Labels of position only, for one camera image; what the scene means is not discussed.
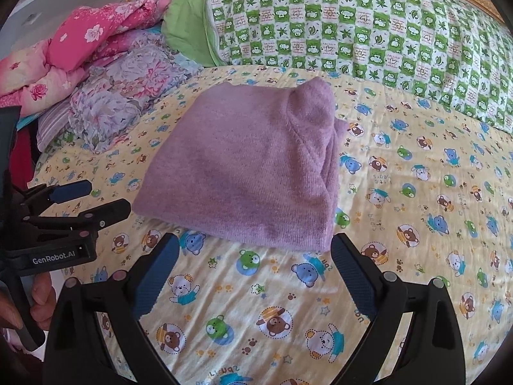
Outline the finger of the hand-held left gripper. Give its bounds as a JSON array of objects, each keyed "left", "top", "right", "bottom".
[
  {"left": 23, "top": 199, "right": 132, "bottom": 234},
  {"left": 23, "top": 180, "right": 93, "bottom": 210}
]

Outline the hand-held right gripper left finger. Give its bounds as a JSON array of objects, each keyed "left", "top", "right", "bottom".
[{"left": 42, "top": 232, "right": 181, "bottom": 385}]

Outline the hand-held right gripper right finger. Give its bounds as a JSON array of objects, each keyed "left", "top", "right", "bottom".
[{"left": 329, "top": 233, "right": 466, "bottom": 385}]

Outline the purple knit sweater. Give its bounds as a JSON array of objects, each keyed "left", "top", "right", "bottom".
[{"left": 131, "top": 77, "right": 350, "bottom": 252}]

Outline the person's left hand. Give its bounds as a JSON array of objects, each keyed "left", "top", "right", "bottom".
[{"left": 0, "top": 273, "right": 57, "bottom": 331}]

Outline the red cloth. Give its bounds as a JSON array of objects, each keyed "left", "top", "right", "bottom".
[{"left": 13, "top": 127, "right": 33, "bottom": 188}]

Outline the striped pillow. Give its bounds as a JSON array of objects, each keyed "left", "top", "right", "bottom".
[{"left": 36, "top": 99, "right": 76, "bottom": 150}]

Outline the yellow bear print bed sheet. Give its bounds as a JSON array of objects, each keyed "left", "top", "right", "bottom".
[{"left": 31, "top": 64, "right": 513, "bottom": 385}]

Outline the purple floral cloth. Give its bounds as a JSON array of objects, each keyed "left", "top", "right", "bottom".
[{"left": 67, "top": 28, "right": 202, "bottom": 154}]

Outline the pink floral quilt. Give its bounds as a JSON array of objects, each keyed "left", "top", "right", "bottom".
[{"left": 0, "top": 0, "right": 175, "bottom": 108}]

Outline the green checked quilt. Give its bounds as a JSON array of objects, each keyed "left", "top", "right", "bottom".
[{"left": 161, "top": 0, "right": 513, "bottom": 134}]

